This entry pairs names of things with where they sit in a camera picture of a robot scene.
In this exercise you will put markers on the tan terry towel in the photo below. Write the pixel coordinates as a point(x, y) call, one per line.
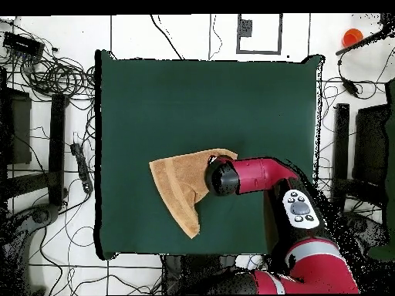
point(182, 178)

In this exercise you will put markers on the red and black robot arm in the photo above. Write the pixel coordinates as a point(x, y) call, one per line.
point(256, 175)

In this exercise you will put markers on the dark flat panel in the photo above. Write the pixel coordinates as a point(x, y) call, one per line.
point(370, 145)
point(20, 129)

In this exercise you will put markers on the dark green table cloth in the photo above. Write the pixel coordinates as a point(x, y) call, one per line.
point(200, 101)

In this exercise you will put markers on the black power strip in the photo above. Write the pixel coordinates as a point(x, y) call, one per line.
point(81, 166)

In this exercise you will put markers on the black stand bar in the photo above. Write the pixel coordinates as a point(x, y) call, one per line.
point(341, 154)
point(57, 148)

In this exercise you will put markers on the black power adapter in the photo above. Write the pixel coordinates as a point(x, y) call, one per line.
point(350, 87)

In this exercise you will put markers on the hanging green cloth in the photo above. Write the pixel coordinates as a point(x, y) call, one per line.
point(391, 148)

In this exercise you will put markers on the orange cup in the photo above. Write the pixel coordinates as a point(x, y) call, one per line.
point(352, 37)

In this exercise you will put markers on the black rod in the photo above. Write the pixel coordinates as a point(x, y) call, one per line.
point(361, 41)

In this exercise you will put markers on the black electronics box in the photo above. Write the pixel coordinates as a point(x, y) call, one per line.
point(23, 44)

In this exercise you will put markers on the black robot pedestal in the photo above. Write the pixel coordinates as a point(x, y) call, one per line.
point(191, 271)

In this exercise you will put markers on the grey square floor frame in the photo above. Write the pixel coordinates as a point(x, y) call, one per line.
point(280, 34)

